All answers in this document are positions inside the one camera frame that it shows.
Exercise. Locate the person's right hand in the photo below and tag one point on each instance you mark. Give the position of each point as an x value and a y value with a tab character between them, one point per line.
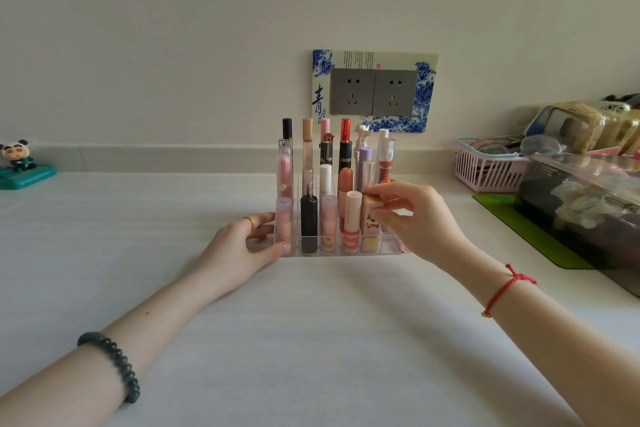
430	226

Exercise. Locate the person's left hand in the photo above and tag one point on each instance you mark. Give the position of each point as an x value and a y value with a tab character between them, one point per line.
230	256

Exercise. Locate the person's left middle finger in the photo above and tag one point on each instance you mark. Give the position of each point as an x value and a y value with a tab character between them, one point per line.
262	219

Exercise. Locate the person's right thumb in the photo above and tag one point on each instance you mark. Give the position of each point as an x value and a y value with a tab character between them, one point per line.
386	219

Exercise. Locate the person's left thumb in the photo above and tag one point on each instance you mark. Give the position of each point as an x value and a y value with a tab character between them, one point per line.
270	252

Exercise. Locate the person's right middle finger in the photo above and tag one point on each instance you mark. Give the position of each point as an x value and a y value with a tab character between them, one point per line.
392	189

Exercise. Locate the tan square cartoon-print lipstick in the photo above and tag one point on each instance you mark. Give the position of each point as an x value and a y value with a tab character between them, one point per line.
370	234

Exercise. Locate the clear acrylic lipstick organizer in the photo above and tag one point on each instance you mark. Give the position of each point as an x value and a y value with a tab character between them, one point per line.
320	255

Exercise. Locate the person's left forearm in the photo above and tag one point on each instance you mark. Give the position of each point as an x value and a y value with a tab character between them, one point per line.
160	321

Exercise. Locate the person's right forearm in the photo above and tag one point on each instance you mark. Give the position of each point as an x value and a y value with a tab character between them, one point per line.
550	341

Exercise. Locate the frosted pink lipstick tube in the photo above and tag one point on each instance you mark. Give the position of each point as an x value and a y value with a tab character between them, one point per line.
283	221

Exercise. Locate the white-cap clear red lip gloss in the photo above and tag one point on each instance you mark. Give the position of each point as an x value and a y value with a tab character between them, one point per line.
386	161

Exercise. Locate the white pink-striped lipstick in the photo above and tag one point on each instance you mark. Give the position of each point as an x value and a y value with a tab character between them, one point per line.
352	221

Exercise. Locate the lilac-cap clear lip gloss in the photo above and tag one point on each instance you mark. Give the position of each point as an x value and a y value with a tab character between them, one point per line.
366	166

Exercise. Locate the glossy black lipstick tube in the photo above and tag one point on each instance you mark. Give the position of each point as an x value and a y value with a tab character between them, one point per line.
309	224

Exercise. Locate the coral salmon lipstick tube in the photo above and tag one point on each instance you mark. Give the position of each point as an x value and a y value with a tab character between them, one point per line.
345	186

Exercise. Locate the pale pink patterned lipstick tube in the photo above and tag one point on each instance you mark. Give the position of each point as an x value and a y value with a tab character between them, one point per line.
329	224

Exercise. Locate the black-cap clear pink tube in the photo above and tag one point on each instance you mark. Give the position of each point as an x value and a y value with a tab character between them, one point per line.
285	166

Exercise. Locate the white ornate carved lipstick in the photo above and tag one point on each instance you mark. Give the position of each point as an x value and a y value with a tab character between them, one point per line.
361	139

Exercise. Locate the red-cap black lipstick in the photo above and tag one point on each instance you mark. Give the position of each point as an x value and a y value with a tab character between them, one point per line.
345	151

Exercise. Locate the plain white lipstick tube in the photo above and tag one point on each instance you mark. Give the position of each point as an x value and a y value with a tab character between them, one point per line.
325	180

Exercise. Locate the tan-cap clear slim tube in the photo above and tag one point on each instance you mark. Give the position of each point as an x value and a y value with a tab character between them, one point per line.
307	156

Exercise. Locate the pink-cap black lipstick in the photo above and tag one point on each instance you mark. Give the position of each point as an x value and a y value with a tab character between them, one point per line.
326	149

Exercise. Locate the pink plastic slatted basket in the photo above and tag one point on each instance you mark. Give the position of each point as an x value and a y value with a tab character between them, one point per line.
485	174

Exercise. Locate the eyeglasses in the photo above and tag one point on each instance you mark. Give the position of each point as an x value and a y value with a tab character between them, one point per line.
495	145

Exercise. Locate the green mat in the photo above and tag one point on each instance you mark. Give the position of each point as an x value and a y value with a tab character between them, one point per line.
530	229

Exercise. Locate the clear plastic storage box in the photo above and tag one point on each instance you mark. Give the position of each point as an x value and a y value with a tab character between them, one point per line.
580	211

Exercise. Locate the panda figurine on teal base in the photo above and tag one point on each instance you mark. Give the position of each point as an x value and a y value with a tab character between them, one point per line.
20	176

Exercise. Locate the grey wall socket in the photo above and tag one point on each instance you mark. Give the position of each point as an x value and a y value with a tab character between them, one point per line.
351	92
395	93

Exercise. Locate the blue white floral socket frame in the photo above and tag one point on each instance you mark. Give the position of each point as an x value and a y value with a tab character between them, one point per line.
322	61

